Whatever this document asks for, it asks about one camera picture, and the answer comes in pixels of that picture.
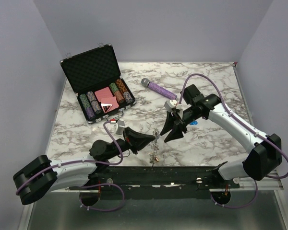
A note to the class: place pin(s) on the black poker chip case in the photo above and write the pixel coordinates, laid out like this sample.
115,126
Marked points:
94,70

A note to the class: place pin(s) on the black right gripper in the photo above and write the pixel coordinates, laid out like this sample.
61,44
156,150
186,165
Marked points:
176,132

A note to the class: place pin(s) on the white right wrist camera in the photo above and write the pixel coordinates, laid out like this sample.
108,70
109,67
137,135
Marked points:
172,106

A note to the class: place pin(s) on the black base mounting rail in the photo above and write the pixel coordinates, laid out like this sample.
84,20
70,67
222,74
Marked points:
140,182

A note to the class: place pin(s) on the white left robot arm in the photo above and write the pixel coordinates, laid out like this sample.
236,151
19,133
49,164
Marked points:
43,175

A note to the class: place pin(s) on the all in triangle button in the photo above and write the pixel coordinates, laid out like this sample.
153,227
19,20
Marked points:
106,107

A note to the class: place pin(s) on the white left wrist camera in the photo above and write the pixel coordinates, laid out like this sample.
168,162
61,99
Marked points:
118,126

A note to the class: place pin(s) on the red playing card deck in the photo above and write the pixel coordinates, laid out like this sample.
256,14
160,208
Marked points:
105,96

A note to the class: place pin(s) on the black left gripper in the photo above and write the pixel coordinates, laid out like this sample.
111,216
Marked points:
135,140

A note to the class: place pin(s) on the purple glitter microphone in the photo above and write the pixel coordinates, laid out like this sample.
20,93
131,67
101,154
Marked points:
158,89

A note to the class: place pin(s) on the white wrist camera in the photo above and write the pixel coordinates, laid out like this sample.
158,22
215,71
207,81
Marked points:
172,106
118,126

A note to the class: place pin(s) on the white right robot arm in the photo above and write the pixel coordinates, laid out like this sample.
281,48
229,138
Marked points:
263,150

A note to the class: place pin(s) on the round metal key ring disc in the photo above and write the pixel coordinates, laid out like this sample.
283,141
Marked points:
154,148

